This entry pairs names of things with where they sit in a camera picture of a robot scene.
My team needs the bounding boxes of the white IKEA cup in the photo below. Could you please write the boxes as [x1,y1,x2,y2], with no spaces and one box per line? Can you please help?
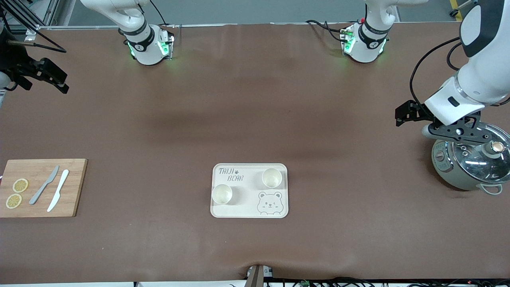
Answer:
[262,168,283,189]
[212,184,233,205]

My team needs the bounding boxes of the grey-green cooking pot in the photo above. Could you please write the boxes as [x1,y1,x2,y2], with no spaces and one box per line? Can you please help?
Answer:
[432,138,504,196]

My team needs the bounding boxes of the grey plastic knife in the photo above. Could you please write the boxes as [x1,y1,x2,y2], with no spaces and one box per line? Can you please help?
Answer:
[29,165,59,205]

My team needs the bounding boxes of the white plastic knife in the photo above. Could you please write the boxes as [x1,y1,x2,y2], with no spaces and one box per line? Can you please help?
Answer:
[47,169,69,212]

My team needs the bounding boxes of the bamboo cutting board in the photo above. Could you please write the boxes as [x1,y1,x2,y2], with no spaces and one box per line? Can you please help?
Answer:
[0,159,88,218]

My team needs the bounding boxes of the brown table mat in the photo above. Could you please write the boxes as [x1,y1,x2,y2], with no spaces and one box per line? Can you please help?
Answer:
[0,24,510,284]

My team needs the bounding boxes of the beige bear print tray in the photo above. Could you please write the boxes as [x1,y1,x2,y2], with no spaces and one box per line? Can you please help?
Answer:
[210,163,288,218]

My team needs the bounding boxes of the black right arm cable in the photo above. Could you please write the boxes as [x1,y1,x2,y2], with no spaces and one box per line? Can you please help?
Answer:
[0,0,67,53]

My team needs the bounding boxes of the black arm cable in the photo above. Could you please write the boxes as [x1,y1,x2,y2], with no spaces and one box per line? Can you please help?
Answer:
[0,0,67,53]
[410,37,463,109]

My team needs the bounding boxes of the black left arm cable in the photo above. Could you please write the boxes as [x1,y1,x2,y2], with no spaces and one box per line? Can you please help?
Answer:
[410,37,463,109]

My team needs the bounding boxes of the aluminium frame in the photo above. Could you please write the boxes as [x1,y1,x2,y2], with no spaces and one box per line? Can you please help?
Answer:
[0,0,61,31]

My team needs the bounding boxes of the black base cable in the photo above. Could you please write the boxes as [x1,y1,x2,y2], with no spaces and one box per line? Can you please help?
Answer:
[306,19,348,43]

